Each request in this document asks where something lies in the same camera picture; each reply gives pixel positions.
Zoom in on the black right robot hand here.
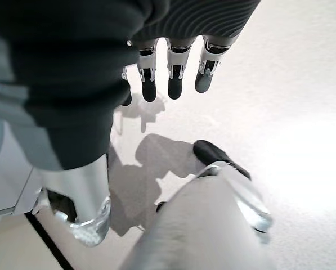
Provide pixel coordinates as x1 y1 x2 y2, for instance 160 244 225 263
0 0 261 248

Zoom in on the white medical cart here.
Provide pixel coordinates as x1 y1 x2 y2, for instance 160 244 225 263
0 78 43 226

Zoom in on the robot right leg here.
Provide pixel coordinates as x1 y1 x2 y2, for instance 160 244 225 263
119 139 274 270

